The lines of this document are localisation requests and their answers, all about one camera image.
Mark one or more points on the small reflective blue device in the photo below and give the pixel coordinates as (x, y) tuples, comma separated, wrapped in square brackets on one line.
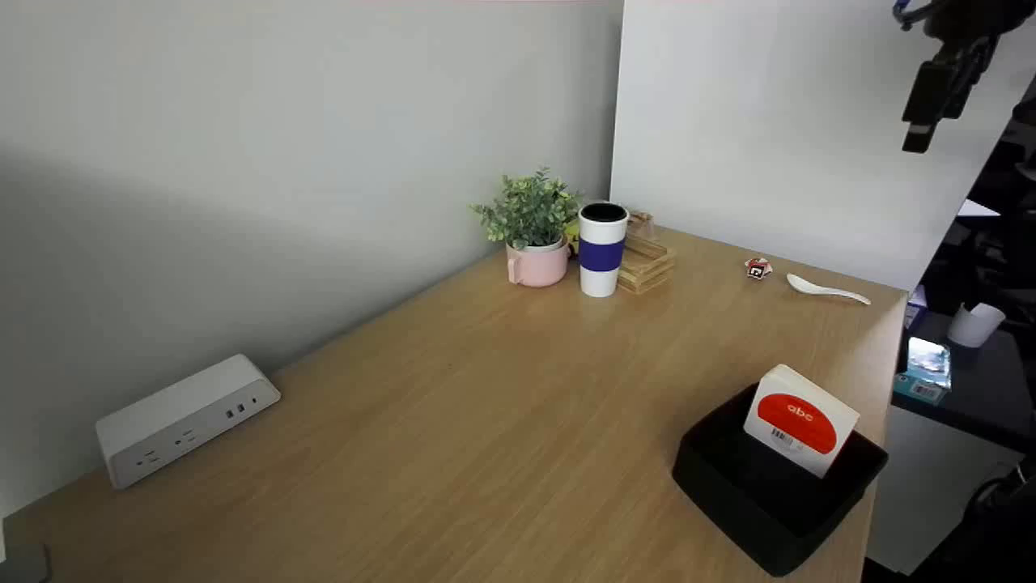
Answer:
[(927, 359)]

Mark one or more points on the black square storage box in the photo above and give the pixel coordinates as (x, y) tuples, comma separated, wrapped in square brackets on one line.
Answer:
[(755, 507)]

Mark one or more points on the small white red board book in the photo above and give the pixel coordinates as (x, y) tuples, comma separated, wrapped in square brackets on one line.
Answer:
[(803, 423)]

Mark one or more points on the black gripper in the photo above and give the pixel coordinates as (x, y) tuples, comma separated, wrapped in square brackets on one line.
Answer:
[(983, 21)]

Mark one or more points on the green plant in pink pot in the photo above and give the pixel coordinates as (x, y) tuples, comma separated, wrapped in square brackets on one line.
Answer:
[(537, 211)]

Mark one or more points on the white round cup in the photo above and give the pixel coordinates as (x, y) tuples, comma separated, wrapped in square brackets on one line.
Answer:
[(975, 326)]

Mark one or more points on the white power strip box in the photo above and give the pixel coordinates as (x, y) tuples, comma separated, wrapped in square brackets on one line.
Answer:
[(183, 414)]

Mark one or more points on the black side table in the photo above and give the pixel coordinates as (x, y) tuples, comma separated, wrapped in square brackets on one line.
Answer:
[(983, 388)]

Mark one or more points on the red white candy wrapper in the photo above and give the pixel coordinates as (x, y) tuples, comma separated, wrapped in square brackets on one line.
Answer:
[(758, 269)]

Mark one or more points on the white cup with blue band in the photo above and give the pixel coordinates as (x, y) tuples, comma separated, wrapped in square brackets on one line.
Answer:
[(604, 253)]

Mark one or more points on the light wooden slat crate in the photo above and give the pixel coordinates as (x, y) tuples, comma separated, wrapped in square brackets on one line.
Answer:
[(648, 264)]

